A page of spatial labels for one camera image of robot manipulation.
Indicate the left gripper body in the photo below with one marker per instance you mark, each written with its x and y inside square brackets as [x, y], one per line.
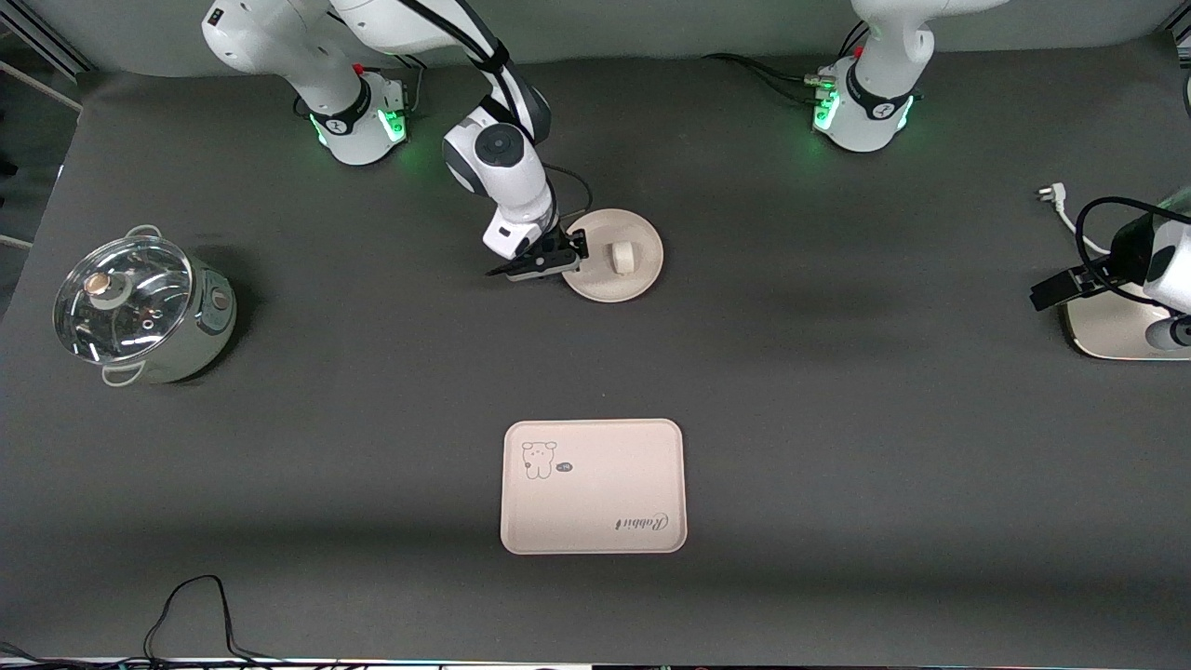
[1123, 252]

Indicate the small white bun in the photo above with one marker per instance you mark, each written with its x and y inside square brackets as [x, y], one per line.
[622, 258]

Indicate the round beige plate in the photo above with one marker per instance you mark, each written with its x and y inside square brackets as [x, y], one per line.
[642, 228]

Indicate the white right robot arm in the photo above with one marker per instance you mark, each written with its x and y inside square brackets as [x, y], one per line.
[502, 158]

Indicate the beige rectangular rabbit tray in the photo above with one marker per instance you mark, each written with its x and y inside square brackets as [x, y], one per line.
[595, 502]

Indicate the white toaster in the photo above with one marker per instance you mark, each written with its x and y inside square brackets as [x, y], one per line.
[1107, 335]

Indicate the steel pot with glass lid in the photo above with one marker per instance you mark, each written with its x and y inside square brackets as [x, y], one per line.
[130, 307]

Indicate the grey aluminium frame rail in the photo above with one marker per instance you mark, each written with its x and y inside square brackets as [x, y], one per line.
[46, 42]

